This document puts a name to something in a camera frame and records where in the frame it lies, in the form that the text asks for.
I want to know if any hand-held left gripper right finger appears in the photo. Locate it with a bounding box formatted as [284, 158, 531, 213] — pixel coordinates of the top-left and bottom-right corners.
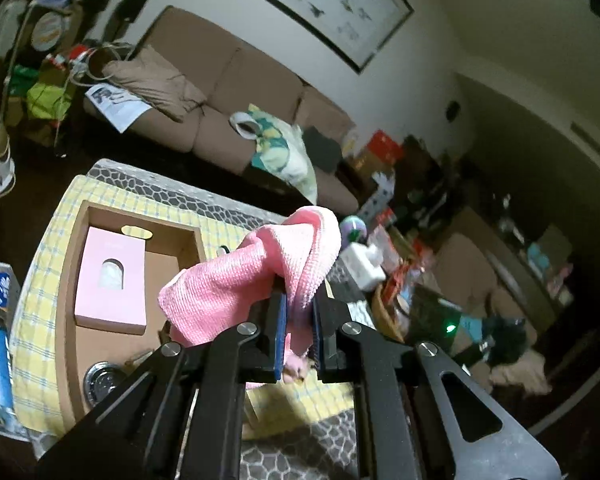
[310, 285, 563, 480]

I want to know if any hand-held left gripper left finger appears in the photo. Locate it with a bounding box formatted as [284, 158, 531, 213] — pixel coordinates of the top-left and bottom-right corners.
[35, 287, 288, 480]

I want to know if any bright pink towel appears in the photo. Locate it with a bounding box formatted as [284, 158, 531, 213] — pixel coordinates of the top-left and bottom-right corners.
[158, 206, 341, 388]

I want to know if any brown cardboard box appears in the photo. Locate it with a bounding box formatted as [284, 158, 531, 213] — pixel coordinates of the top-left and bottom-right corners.
[55, 200, 208, 423]

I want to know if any pink box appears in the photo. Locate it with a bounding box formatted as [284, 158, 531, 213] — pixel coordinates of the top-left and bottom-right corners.
[74, 226, 147, 336]

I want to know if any wicker basket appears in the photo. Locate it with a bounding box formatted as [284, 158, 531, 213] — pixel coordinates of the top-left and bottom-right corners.
[372, 280, 416, 343]

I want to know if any white tissue box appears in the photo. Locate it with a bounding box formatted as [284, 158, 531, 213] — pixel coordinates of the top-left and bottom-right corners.
[340, 242, 386, 291]

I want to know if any red snack packet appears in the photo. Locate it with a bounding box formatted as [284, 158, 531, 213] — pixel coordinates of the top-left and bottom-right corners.
[380, 260, 423, 303]

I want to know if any purple round container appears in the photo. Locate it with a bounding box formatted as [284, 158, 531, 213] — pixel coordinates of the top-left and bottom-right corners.
[339, 215, 368, 245]

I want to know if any dark device green light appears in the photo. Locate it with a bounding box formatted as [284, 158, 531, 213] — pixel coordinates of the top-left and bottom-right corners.
[410, 295, 463, 356]

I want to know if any grey patterned blanket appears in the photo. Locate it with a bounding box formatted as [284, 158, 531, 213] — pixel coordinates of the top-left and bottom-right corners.
[85, 159, 421, 480]

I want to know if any brown armchair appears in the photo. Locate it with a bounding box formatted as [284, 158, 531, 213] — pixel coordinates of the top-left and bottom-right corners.
[440, 232, 556, 393]

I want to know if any leaf print bag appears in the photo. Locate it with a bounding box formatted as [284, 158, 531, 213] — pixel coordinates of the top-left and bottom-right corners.
[230, 104, 318, 206]

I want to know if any dark seat cushion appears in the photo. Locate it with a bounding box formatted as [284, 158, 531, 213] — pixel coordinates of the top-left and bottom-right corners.
[300, 127, 342, 173]

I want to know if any round metal tin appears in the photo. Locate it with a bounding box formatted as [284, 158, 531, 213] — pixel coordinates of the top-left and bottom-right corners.
[83, 360, 126, 406]

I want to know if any red cardboard box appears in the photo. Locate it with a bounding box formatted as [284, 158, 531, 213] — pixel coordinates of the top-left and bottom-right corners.
[362, 130, 403, 171]

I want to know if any brown sofa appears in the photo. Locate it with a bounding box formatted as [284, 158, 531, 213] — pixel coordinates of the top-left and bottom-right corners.
[82, 6, 361, 216]

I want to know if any yellow checked cloth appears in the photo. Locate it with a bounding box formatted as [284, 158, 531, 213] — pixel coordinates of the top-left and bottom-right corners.
[10, 175, 361, 433]

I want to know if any printed paper sheet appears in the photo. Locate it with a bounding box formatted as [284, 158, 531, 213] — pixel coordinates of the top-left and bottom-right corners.
[85, 82, 153, 133]

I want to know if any brown cushion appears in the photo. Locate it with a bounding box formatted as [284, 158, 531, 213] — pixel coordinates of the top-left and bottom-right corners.
[102, 45, 208, 123]

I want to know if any green plastic bag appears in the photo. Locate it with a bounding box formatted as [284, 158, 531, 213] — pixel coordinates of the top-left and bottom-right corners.
[26, 81, 73, 121]

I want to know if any black square panel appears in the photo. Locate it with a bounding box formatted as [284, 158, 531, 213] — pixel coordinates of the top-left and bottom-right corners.
[115, 0, 151, 23]

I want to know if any framed wall picture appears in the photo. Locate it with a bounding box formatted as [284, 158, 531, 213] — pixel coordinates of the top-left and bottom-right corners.
[197, 0, 415, 73]

